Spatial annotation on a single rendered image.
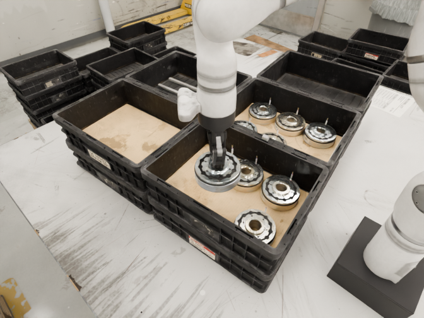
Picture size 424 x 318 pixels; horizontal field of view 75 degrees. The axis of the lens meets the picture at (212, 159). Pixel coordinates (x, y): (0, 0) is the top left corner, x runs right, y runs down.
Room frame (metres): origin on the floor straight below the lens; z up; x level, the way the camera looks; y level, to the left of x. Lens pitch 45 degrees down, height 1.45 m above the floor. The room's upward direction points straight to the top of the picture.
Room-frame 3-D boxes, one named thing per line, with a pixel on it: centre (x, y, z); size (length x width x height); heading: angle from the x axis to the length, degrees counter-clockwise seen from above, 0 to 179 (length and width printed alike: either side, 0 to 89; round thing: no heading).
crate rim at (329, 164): (0.72, -0.23, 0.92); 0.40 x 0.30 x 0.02; 54
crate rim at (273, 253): (0.48, -0.06, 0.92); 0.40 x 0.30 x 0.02; 54
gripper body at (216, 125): (0.45, -0.01, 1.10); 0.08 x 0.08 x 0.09
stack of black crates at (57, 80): (1.75, 1.17, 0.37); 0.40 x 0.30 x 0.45; 138
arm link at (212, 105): (0.45, 0.01, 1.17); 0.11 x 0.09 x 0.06; 95
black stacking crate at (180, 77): (0.96, 0.09, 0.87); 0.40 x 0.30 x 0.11; 54
